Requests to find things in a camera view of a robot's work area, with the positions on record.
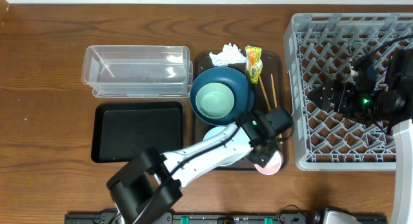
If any wooden chopstick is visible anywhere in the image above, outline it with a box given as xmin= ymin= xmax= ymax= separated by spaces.
xmin=270 ymin=74 xmax=278 ymax=108
xmin=258 ymin=76 xmax=271 ymax=111

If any dark blue plate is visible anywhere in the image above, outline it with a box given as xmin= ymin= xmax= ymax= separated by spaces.
xmin=190 ymin=66 xmax=254 ymax=126

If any light green bowl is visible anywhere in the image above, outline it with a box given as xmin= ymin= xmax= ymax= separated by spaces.
xmin=195 ymin=83 xmax=235 ymax=119

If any yellow snack wrapper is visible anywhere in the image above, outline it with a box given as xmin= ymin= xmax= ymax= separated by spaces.
xmin=245 ymin=45 xmax=263 ymax=84

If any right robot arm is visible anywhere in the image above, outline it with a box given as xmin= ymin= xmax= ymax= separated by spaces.
xmin=308 ymin=36 xmax=412 ymax=223

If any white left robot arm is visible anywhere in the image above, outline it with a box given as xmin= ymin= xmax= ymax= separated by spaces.
xmin=106 ymin=108 xmax=294 ymax=223

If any grey dishwasher rack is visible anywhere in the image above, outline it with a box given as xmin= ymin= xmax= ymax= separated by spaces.
xmin=283 ymin=13 xmax=412 ymax=171

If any black waste tray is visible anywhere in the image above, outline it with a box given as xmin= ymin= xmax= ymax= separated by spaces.
xmin=91 ymin=101 xmax=183 ymax=163

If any crumpled white tissue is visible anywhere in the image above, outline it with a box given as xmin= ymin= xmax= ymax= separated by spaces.
xmin=209 ymin=43 xmax=246 ymax=66

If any clear plastic bin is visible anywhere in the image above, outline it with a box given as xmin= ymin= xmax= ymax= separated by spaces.
xmin=81 ymin=45 xmax=193 ymax=98

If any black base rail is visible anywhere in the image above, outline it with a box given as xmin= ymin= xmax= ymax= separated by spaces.
xmin=63 ymin=212 xmax=388 ymax=224

